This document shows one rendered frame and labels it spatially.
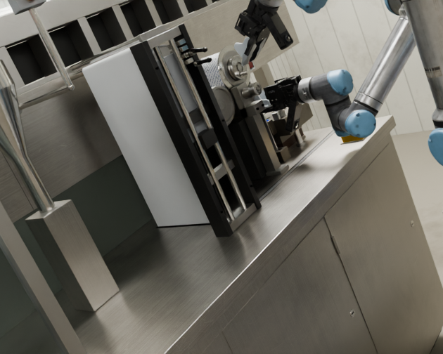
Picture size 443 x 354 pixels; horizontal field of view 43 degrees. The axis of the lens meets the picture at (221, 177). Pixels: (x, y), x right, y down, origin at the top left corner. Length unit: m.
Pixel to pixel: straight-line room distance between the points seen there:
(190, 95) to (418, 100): 3.11
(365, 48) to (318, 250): 3.05
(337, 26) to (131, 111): 3.08
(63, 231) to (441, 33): 0.94
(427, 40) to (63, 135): 1.05
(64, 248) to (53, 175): 0.36
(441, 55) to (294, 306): 0.69
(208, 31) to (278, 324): 1.24
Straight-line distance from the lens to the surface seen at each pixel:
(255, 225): 1.49
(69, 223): 1.42
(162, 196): 1.71
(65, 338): 1.09
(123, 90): 1.62
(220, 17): 2.33
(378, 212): 1.87
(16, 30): 1.76
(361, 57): 4.51
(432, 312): 2.19
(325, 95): 1.69
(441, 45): 1.23
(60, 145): 1.74
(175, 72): 1.48
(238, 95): 1.75
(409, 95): 4.45
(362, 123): 1.56
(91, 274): 1.45
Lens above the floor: 1.45
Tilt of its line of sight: 16 degrees down
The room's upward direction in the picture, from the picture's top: 24 degrees counter-clockwise
